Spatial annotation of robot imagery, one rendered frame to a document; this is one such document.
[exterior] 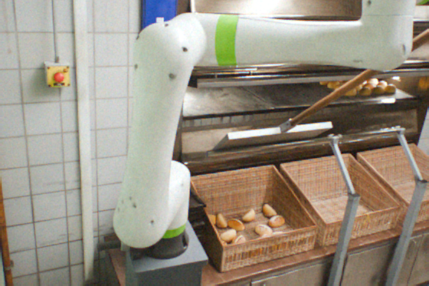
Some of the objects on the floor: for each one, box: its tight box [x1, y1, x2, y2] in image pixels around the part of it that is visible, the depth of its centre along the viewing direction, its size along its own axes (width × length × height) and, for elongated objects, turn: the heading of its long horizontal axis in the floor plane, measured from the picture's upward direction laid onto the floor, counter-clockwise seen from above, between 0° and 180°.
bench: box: [103, 172, 429, 286], centre depth 261 cm, size 56×242×58 cm, turn 103°
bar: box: [206, 126, 428, 286], centre depth 225 cm, size 31×127×118 cm, turn 103°
